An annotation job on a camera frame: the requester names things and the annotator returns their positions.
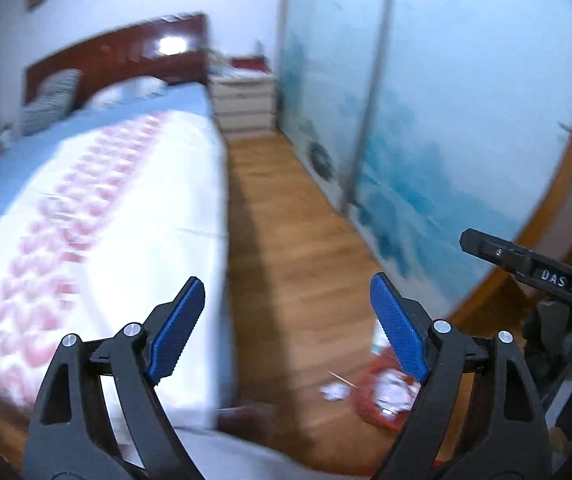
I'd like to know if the dark red wooden headboard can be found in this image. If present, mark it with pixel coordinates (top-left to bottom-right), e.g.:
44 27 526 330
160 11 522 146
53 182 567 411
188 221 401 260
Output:
22 13 209 110

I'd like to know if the plaid grey pillow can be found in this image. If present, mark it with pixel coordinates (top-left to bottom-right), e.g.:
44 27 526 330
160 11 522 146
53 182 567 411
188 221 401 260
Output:
19 68 82 136

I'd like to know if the orange plastic trash basket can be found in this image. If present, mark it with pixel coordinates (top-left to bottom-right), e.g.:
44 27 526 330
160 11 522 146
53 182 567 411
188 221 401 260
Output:
350 347 420 432

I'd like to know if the bed with blue sheet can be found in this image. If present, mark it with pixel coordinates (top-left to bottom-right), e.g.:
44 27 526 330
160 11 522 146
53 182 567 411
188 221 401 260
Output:
0 81 240 430

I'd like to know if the white pillow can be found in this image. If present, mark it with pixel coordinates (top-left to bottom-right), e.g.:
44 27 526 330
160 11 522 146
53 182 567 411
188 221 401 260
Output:
84 76 168 110

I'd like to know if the white green toothpaste box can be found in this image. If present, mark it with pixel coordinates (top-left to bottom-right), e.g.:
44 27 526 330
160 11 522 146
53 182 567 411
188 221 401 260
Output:
371 320 390 356

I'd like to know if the beige wooden nightstand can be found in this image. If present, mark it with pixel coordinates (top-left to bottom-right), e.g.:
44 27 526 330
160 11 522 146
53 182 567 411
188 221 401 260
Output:
208 68 276 136

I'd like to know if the floral sliding wardrobe door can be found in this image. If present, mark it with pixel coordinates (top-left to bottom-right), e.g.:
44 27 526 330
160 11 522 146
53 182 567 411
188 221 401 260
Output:
280 0 572 318

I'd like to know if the white pink leaf blanket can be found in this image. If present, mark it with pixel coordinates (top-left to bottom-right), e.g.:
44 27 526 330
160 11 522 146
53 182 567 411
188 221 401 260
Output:
0 109 240 430

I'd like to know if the crumpled white paper on floor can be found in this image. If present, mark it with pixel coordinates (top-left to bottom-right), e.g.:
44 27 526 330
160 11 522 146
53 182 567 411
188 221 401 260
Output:
320 382 352 402

